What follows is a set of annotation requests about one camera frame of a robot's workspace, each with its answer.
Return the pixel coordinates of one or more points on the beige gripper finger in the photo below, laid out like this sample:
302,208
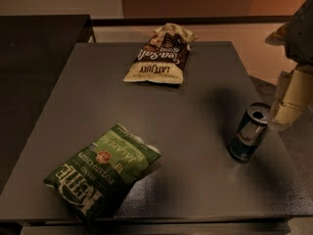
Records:
293,94

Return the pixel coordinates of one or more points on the brown Late July chip bag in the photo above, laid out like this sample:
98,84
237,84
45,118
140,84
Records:
163,58

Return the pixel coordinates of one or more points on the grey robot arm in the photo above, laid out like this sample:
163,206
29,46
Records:
296,35

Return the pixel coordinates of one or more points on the green jalapeno Kettle chip bag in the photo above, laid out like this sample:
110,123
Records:
94,178

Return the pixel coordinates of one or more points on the blue silver energy drink can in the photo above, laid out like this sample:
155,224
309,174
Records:
250,132

